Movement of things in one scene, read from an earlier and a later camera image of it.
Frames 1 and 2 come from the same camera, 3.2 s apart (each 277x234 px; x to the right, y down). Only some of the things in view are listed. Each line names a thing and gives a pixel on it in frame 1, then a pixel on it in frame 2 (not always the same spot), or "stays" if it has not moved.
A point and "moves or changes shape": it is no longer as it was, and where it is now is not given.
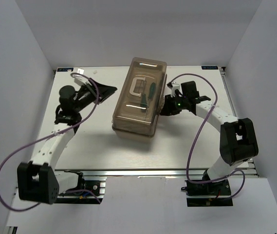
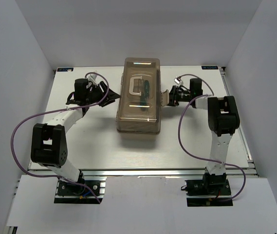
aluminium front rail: x=106 y=174 stays
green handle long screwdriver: x=152 y=90 to x=146 y=89
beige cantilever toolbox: x=138 y=107 moves or changes shape
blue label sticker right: x=211 y=67 stays
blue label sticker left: x=65 y=69 stays
